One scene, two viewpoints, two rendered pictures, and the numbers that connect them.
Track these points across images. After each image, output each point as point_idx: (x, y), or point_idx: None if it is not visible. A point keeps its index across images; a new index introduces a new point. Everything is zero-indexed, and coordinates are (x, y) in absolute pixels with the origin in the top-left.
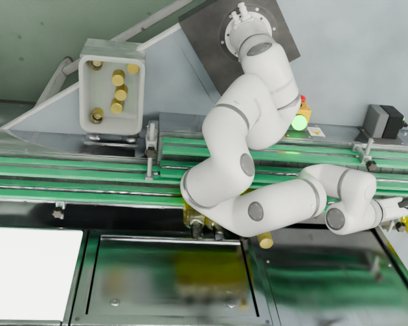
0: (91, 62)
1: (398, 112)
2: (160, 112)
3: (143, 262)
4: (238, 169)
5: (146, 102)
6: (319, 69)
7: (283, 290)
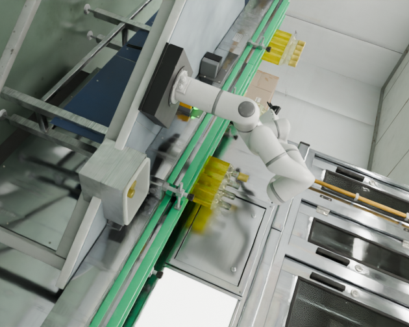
0: None
1: (217, 55)
2: None
3: (207, 243)
4: (314, 178)
5: None
6: None
7: (245, 187)
